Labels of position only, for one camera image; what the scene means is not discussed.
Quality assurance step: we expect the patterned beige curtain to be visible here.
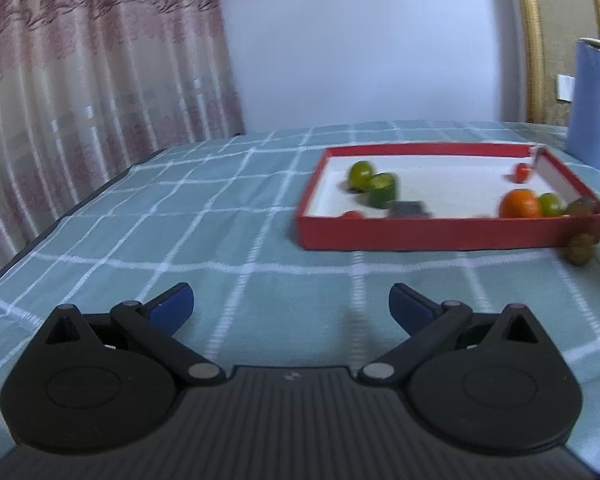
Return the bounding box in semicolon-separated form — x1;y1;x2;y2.
0;0;246;285

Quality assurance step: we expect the green plaid blanket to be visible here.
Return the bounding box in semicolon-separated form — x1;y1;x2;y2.
0;120;600;471

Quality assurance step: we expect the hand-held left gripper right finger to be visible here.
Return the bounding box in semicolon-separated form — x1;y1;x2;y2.
357;282;544;386

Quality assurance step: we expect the gold framed headboard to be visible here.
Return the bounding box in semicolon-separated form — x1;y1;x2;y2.
510;0;600;126

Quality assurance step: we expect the orange tangerine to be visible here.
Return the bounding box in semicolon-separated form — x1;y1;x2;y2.
499;188;543;219

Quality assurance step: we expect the small dark object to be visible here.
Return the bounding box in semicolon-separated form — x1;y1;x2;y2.
387;200;433;219

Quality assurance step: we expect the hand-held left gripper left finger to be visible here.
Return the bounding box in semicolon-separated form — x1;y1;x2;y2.
44;282;227;386

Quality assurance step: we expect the green lime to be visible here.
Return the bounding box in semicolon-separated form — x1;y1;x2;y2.
537;193;567;218
348;160;376;192

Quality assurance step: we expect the red cardboard box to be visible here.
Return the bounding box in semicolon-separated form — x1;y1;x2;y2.
296;142;600;252

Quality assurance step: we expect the light blue container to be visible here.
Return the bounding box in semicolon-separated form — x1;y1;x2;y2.
565;37;600;175

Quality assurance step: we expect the brown kiwi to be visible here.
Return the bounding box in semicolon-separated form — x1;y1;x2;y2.
565;198;600;218
565;233;597;267

